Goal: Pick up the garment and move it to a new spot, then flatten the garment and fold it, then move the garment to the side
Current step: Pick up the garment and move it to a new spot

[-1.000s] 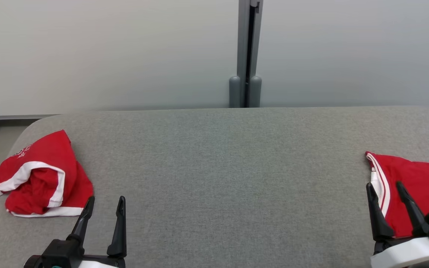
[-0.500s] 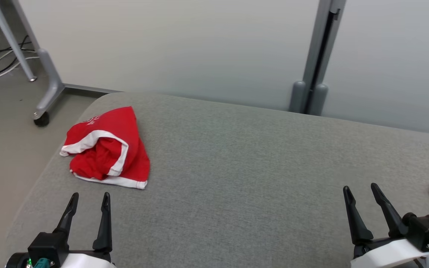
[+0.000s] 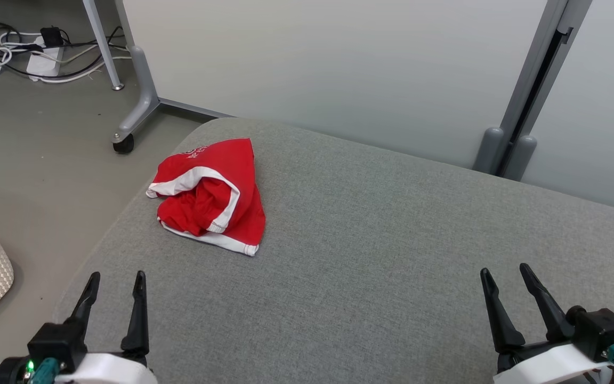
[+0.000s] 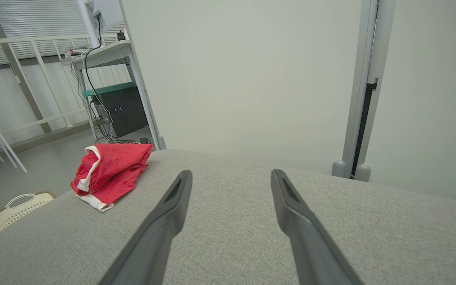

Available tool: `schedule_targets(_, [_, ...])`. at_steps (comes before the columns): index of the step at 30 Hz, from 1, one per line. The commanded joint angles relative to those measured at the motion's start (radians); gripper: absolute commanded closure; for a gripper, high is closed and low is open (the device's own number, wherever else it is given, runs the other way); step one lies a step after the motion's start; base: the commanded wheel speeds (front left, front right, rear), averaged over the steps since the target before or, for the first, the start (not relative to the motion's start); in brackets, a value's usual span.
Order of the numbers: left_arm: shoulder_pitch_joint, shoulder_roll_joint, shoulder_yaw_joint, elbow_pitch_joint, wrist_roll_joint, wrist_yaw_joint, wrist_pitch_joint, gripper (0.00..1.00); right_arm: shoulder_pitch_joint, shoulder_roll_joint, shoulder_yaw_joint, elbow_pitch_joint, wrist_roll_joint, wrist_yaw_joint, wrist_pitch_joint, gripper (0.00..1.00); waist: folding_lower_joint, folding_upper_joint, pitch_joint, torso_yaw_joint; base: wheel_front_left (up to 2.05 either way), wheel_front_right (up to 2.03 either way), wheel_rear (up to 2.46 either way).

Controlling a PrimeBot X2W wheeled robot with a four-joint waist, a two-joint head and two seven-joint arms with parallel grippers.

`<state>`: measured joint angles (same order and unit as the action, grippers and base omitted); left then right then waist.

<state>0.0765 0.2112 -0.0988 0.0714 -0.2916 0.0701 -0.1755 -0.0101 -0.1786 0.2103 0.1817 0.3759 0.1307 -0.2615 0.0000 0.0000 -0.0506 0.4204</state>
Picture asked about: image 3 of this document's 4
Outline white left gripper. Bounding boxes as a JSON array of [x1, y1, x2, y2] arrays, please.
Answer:
[[54, 270, 158, 384]]

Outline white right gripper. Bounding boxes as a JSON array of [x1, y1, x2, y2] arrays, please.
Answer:
[[480, 263, 614, 384]]

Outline red shorts with white trim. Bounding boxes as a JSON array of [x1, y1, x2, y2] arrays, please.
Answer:
[[146, 138, 266, 257]]

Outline grey rounded partition foot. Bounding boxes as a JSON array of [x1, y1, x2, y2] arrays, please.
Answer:
[[472, 126, 506, 174], [504, 135, 538, 182]]

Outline black caster wheel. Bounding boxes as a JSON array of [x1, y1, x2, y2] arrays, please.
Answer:
[[113, 133, 135, 155]]

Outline grey fabric sofa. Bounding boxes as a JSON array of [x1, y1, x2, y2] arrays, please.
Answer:
[[54, 117, 614, 384]]

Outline grey partition support leg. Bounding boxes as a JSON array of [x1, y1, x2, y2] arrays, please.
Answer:
[[114, 0, 161, 143]]

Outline grey partition base rail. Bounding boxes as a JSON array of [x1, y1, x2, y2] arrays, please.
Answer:
[[158, 98, 233, 119]]

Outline grey aluminium partition post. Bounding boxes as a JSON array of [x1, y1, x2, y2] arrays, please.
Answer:
[[496, 0, 594, 177]]

